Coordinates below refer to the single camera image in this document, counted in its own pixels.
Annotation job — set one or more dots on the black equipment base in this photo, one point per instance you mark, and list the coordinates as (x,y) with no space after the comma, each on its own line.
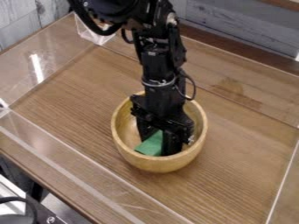
(43,214)

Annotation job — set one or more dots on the clear acrylic corner bracket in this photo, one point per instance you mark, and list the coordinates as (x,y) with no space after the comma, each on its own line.
(87,34)

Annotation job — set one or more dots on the clear acrylic tray wall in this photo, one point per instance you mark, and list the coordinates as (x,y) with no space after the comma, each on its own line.
(63,86)

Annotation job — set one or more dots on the green rectangular block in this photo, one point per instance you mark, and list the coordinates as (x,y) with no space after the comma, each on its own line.
(151,146)

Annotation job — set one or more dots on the brown wooden bowl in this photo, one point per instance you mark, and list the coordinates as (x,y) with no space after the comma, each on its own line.
(127,139)

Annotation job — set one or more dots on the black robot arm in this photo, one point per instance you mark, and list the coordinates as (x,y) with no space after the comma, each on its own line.
(151,20)

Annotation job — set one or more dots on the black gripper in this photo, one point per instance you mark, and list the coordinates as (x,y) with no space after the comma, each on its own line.
(158,111)

